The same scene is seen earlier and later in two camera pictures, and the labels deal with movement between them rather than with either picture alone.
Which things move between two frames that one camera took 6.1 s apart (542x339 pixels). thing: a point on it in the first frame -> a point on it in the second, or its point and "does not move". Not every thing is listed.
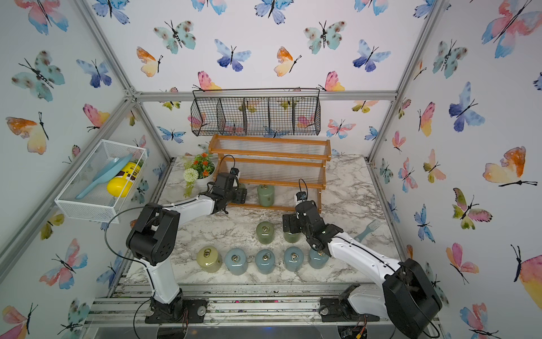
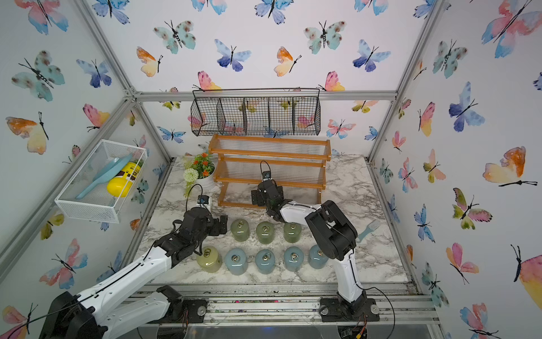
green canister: (292, 238) does not move
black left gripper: (241, 195) -> (216, 229)
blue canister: (265, 260) does not move
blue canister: (236, 261) does not move
